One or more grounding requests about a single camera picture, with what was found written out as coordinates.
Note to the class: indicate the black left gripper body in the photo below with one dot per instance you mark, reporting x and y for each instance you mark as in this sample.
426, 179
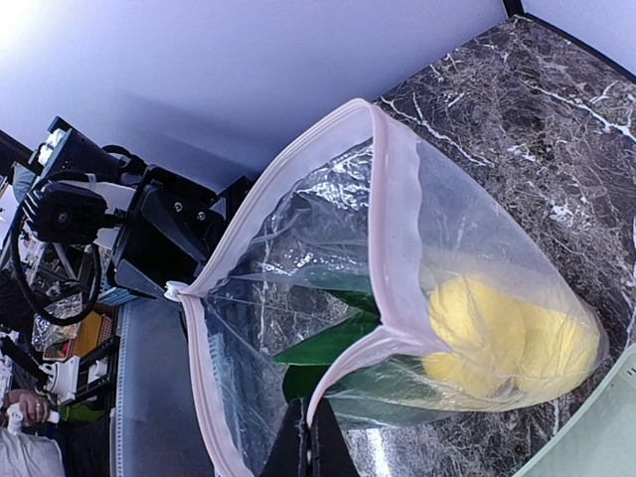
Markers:
171, 229

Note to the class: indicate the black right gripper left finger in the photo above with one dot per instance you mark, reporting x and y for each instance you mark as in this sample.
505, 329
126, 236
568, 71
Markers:
288, 455

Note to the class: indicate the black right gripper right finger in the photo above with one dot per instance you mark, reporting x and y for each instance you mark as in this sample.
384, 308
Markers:
330, 456

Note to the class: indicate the green white bok choy toy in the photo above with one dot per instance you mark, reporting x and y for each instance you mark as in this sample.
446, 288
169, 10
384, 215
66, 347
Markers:
391, 393

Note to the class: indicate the clear zip top bag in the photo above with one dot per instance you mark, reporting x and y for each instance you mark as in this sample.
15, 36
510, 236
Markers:
368, 282

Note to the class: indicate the pale yellow walnut toy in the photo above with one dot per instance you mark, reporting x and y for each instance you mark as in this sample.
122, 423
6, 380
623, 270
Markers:
559, 354

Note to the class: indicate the yellow lemon toy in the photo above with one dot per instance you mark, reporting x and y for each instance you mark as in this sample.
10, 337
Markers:
481, 323

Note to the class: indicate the person hand in background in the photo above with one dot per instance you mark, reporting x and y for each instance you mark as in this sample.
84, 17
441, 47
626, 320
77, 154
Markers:
34, 407

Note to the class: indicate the pale green plastic basket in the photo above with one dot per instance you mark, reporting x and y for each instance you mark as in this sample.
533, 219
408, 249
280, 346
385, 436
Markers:
599, 440

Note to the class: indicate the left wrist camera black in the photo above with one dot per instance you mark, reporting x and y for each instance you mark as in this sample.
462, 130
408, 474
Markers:
83, 192

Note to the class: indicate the white slotted cable duct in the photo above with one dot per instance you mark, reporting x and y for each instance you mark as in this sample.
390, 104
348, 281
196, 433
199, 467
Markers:
128, 418

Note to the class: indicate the left black frame post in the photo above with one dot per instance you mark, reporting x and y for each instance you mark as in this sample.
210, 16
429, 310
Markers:
514, 8

